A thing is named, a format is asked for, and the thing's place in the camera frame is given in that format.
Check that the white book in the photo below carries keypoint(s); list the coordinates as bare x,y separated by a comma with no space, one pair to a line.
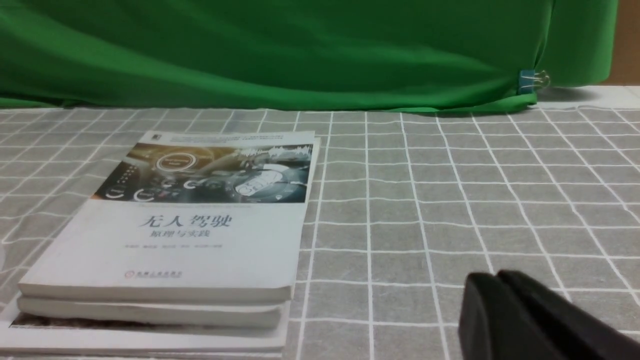
261,316
187,218
24,334

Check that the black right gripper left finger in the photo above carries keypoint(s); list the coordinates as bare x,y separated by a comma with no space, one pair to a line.
494,324

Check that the grey checked tablecloth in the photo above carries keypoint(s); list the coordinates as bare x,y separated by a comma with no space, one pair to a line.
403,208

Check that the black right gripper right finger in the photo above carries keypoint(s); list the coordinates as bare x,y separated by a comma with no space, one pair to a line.
574,332

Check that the bottom white book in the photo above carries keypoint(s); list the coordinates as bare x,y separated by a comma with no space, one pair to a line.
24,334

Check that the top white book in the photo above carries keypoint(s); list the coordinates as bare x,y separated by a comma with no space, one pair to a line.
187,218

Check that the green backdrop cloth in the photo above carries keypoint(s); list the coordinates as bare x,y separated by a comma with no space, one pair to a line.
418,56

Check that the blue binder clip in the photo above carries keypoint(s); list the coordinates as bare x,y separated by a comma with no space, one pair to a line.
529,81

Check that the middle white book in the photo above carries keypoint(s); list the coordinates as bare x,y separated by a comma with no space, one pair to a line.
261,316

